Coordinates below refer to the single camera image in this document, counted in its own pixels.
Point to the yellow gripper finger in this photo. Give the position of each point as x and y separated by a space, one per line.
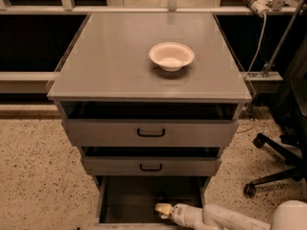
164 210

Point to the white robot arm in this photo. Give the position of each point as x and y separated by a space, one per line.
289 215

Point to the grey bottom drawer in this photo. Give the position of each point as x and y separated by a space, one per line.
128 202

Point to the grey drawer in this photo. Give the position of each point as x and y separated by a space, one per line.
133 124
151 161
128 202

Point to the grey middle drawer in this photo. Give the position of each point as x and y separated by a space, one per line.
151 161

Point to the grey drawer cabinet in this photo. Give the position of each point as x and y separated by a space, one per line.
110 62

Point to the grey top drawer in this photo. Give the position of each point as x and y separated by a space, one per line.
133 124

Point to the white paper bowl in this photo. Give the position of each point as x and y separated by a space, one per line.
171 56

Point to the white power strip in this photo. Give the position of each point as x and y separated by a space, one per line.
259 7

